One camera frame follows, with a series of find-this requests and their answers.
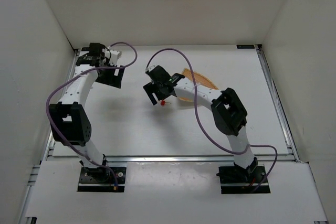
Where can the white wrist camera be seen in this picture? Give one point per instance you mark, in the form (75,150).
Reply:
(112,57)
(149,69)

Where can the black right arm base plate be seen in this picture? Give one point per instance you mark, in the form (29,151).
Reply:
(234,183)

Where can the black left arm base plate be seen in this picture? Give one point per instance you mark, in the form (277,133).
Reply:
(101,180)

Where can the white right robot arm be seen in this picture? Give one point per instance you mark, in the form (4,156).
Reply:
(227,109)

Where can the aluminium table edge rail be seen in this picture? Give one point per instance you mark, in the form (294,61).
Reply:
(57,106)

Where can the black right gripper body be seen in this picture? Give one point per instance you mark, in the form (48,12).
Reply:
(155,89)

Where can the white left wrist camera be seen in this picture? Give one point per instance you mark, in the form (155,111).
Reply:
(112,57)

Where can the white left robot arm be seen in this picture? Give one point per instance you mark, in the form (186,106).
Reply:
(71,125)

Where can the single red fake cherry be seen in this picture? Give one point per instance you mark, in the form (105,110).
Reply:
(163,103)

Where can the woven fan-shaped fruit basket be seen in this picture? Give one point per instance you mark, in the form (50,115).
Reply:
(200,79)

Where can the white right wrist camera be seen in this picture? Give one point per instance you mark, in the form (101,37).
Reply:
(149,69)

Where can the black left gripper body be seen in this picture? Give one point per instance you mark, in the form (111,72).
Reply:
(111,71)

